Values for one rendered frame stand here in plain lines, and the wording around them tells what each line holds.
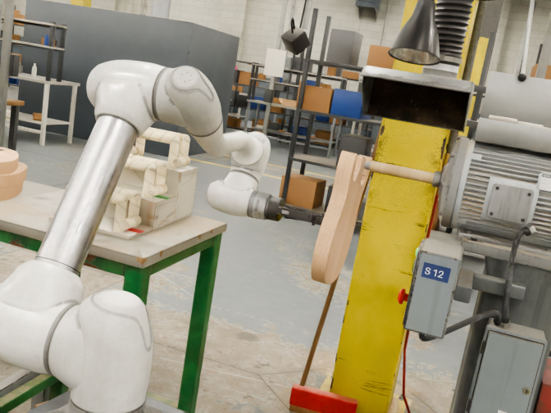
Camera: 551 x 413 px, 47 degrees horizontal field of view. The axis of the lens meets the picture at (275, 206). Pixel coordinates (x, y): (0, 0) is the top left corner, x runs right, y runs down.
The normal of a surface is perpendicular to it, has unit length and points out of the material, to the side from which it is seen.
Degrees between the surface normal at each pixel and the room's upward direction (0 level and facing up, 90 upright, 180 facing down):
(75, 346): 85
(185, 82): 56
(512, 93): 90
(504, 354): 90
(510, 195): 90
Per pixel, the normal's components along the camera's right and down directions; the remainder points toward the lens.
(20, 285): -0.20, -0.48
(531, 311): -0.32, 0.14
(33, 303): 0.05, -0.48
